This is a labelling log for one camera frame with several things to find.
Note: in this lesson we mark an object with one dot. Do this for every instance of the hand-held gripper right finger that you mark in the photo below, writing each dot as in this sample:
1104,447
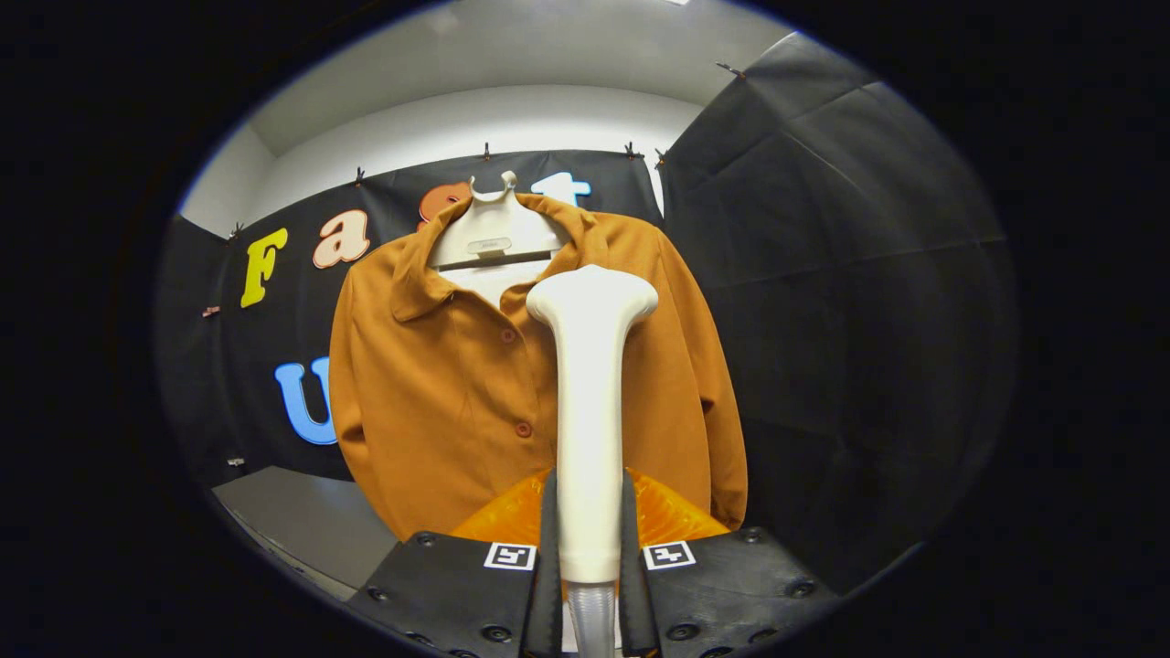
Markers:
631,594

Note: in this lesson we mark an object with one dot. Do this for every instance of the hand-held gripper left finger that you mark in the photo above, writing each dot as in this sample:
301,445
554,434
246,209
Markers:
549,594

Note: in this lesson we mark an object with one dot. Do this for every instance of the white garment steamer head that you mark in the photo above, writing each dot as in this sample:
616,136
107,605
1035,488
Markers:
590,411

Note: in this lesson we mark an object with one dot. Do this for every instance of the orange button-up shirt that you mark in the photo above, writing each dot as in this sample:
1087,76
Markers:
439,393

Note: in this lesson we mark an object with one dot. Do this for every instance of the white plastic clothes hanger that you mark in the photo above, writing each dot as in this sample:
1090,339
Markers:
494,228

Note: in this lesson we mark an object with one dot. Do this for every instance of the grey cabinet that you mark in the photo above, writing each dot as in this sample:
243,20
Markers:
311,521

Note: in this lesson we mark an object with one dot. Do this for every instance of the row of black clips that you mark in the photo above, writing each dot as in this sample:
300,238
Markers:
486,151

